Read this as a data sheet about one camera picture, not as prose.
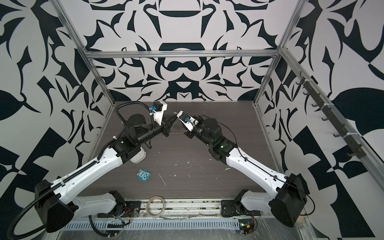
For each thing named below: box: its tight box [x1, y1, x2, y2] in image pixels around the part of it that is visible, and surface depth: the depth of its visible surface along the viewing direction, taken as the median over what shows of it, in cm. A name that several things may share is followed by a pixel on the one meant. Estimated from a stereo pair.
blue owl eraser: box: [136, 169, 152, 182], surface depth 85 cm
